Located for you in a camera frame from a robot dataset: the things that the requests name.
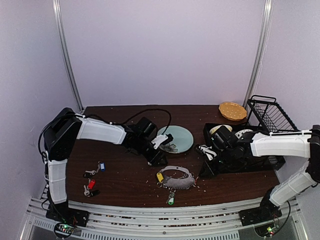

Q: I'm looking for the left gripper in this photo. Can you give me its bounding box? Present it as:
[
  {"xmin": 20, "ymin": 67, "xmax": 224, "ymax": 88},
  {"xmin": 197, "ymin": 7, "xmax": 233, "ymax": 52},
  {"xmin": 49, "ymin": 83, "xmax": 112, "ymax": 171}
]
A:
[{"xmin": 134, "ymin": 136, "xmax": 169, "ymax": 167}]

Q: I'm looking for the yellow key tag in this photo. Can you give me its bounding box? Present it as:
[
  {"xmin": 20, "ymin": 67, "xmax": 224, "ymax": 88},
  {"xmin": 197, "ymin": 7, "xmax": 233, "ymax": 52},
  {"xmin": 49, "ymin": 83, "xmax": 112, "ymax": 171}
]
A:
[{"xmin": 156, "ymin": 172, "xmax": 164, "ymax": 183}]

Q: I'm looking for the grey leather key holder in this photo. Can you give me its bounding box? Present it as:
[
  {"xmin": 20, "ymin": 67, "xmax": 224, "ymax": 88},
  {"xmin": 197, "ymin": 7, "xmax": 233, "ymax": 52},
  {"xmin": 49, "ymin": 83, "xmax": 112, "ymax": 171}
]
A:
[{"xmin": 156, "ymin": 165, "xmax": 196, "ymax": 190}]

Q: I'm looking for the green key tag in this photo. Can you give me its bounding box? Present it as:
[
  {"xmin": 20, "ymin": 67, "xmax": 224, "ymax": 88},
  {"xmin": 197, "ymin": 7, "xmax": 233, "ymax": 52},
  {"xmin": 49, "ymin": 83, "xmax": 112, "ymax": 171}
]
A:
[{"xmin": 166, "ymin": 191, "xmax": 175, "ymax": 205}]

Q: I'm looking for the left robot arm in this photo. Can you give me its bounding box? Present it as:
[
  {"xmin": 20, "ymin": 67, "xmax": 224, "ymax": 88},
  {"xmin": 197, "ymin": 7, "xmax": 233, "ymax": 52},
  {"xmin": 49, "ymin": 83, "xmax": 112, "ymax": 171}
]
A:
[{"xmin": 38, "ymin": 107, "xmax": 174, "ymax": 222}]

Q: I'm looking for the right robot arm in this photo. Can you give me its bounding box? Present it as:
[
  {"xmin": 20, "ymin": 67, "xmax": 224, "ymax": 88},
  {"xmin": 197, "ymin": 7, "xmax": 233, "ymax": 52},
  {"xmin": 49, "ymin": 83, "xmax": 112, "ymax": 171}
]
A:
[{"xmin": 195, "ymin": 125, "xmax": 320, "ymax": 221}]

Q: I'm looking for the light blue flower plate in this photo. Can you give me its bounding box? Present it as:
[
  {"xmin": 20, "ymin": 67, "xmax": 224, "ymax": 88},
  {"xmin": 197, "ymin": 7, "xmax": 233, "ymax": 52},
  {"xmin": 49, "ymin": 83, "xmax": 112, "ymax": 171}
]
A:
[{"xmin": 159, "ymin": 125, "xmax": 194, "ymax": 154}]

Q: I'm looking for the blue key tag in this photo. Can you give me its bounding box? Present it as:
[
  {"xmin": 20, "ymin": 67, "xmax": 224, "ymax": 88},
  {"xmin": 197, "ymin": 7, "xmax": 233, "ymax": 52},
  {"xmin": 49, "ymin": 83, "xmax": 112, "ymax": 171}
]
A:
[{"xmin": 98, "ymin": 161, "xmax": 106, "ymax": 172}]

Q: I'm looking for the orange dotted plate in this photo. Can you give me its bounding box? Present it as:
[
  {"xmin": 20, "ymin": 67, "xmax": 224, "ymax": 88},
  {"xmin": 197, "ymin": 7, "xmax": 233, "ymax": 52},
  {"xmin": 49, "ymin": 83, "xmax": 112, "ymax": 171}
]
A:
[{"xmin": 218, "ymin": 102, "xmax": 247, "ymax": 121}]

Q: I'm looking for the red key tag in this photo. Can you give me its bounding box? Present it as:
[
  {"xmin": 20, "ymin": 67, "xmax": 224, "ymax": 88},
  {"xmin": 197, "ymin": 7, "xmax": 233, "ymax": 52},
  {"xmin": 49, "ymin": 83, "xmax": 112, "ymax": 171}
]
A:
[{"xmin": 87, "ymin": 179, "xmax": 96, "ymax": 190}]

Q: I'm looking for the black key tag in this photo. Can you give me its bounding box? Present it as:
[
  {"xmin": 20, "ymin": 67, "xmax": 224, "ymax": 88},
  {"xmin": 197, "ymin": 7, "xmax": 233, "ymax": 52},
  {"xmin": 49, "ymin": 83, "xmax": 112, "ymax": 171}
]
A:
[{"xmin": 89, "ymin": 189, "xmax": 101, "ymax": 197}]

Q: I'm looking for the silver key near black tag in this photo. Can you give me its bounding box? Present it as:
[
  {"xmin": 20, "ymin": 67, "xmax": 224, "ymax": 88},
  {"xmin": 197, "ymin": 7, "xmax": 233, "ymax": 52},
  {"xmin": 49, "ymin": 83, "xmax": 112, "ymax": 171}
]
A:
[{"xmin": 83, "ymin": 185, "xmax": 90, "ymax": 196}]

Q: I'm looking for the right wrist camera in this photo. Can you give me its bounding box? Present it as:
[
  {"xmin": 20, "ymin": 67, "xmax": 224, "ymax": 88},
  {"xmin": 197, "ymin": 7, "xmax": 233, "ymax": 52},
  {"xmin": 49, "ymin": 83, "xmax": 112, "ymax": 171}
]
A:
[{"xmin": 195, "ymin": 144, "xmax": 217, "ymax": 161}]

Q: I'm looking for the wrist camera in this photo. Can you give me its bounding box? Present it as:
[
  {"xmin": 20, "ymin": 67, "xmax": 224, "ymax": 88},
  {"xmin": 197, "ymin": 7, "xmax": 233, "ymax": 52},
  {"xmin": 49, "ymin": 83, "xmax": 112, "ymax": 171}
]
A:
[
  {"xmin": 151, "ymin": 134, "xmax": 174, "ymax": 150},
  {"xmin": 195, "ymin": 144, "xmax": 217, "ymax": 161}
]

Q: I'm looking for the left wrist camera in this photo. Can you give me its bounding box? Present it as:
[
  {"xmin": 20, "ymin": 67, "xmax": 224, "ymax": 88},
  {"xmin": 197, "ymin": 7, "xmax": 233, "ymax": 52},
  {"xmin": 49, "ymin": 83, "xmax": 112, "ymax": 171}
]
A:
[{"xmin": 151, "ymin": 134, "xmax": 174, "ymax": 150}]

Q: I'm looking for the black wire dish rack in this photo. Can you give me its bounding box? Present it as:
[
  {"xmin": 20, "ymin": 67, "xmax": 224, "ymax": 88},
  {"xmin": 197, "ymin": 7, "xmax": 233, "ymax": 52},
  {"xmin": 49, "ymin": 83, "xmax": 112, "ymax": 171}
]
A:
[{"xmin": 203, "ymin": 95, "xmax": 298, "ymax": 174}]

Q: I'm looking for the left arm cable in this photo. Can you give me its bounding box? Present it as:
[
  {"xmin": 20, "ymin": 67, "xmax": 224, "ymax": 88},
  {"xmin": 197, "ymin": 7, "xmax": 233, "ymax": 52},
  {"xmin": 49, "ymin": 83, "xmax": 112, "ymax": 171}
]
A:
[{"xmin": 37, "ymin": 108, "xmax": 173, "ymax": 156}]

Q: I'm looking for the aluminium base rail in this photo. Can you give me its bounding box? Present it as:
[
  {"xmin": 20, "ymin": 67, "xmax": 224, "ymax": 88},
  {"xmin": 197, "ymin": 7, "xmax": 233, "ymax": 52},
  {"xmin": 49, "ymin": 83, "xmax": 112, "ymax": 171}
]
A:
[{"xmin": 17, "ymin": 197, "xmax": 311, "ymax": 240}]

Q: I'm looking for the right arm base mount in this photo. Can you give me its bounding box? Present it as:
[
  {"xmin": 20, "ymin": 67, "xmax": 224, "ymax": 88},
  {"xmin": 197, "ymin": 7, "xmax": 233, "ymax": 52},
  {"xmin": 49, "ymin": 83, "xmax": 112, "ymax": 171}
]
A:
[{"xmin": 239, "ymin": 206, "xmax": 282, "ymax": 239}]

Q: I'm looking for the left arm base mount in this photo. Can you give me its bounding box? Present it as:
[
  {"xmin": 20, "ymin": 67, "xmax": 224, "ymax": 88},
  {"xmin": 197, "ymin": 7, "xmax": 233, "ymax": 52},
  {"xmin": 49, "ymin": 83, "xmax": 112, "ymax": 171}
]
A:
[{"xmin": 45, "ymin": 201, "xmax": 89, "ymax": 240}]

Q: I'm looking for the right aluminium post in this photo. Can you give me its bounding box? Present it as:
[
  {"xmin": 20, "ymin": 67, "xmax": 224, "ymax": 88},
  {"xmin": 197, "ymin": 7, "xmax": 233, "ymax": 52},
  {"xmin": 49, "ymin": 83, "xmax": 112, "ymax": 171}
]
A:
[{"xmin": 243, "ymin": 0, "xmax": 274, "ymax": 106}]

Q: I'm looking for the aluminium post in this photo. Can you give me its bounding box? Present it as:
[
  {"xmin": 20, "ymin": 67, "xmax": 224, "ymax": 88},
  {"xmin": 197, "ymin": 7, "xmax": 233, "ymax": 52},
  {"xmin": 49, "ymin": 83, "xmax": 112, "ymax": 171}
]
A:
[
  {"xmin": 52, "ymin": 0, "xmax": 85, "ymax": 113},
  {"xmin": 243, "ymin": 0, "xmax": 274, "ymax": 106}
]

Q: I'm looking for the left aluminium post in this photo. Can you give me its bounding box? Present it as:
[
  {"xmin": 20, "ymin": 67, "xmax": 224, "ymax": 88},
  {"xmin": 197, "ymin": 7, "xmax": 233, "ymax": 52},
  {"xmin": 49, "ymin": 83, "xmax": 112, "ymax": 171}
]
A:
[{"xmin": 52, "ymin": 0, "xmax": 85, "ymax": 113}]

